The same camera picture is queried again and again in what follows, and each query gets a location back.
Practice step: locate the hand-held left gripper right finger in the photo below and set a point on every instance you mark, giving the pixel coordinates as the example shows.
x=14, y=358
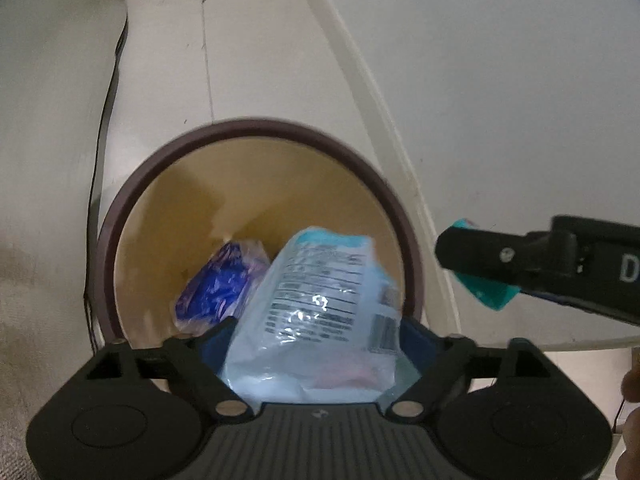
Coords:
x=417, y=342

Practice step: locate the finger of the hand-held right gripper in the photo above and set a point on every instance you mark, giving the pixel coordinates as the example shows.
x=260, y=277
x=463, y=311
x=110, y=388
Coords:
x=475, y=255

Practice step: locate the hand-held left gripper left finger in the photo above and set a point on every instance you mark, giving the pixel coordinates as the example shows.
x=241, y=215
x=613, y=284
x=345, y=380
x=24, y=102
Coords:
x=215, y=345

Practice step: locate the teal wrapper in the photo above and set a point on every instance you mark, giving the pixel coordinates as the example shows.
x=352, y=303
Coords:
x=487, y=295

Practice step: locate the blue purple plastic package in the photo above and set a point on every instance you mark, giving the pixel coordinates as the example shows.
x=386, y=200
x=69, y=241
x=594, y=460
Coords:
x=215, y=285

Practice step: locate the light blue clear package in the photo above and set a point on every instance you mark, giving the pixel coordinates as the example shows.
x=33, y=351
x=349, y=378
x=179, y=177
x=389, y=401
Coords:
x=310, y=310

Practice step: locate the tan trash bin brown rim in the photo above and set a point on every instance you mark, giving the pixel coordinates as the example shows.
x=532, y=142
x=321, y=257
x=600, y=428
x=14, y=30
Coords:
x=250, y=170

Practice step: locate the person's right hand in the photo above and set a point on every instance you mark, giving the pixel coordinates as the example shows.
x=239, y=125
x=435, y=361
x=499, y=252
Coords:
x=634, y=385

